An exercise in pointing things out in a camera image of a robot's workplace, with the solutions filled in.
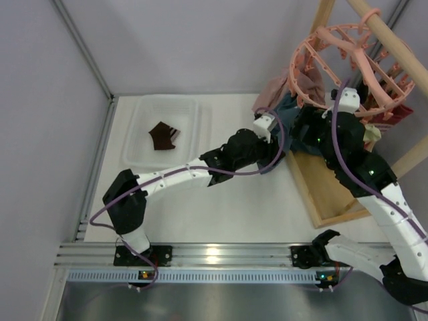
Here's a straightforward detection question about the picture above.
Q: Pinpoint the argyle patterned sock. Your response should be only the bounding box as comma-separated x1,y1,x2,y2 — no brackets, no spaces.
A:
364,51,413,112

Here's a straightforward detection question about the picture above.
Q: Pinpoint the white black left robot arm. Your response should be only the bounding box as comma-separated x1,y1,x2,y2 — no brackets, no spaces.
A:
102,128,287,256

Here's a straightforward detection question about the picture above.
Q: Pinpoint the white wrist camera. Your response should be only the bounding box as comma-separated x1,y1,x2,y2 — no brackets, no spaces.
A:
322,87,360,118
253,113,277,143

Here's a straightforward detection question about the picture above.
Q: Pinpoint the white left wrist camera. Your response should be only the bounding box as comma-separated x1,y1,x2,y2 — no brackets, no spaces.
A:
253,113,277,143

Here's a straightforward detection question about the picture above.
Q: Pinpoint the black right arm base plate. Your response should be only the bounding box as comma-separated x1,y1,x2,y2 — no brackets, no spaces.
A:
290,245,321,270

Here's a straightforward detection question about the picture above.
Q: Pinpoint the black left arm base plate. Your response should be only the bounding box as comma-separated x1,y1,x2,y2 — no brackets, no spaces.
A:
113,245,173,267

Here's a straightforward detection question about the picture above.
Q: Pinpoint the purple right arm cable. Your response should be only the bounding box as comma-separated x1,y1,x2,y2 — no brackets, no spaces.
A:
329,77,428,241

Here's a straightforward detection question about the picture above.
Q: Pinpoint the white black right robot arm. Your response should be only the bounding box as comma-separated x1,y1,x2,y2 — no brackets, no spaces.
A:
290,106,427,306

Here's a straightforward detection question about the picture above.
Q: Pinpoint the dark brown sock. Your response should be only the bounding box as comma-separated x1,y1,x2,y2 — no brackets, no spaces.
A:
148,122,181,150

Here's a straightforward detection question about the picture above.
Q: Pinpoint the pink ruffled cloth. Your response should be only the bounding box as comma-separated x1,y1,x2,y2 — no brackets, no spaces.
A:
251,67,326,112

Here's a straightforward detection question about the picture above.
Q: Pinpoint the teal blue cloth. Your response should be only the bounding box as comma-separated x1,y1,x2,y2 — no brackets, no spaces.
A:
274,92,322,158

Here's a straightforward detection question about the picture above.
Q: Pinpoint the wooden drying rack frame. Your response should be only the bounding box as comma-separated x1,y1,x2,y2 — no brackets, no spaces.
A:
288,1,427,228

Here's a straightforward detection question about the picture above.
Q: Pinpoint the grey slotted cable duct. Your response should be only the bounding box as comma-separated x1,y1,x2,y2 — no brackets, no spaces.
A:
66,269,342,284

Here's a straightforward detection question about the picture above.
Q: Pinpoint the white perforated plastic basket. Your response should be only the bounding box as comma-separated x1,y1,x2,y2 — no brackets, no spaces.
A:
122,95,212,170

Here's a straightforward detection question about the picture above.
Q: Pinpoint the pink round clip hanger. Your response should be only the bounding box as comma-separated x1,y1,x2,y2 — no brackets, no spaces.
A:
289,8,415,120

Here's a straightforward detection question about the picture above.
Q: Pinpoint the aluminium mounting rail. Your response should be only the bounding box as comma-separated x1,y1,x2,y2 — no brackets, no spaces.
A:
54,243,298,268

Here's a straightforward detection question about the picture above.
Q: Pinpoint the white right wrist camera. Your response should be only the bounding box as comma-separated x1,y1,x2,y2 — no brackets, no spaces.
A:
322,87,360,118

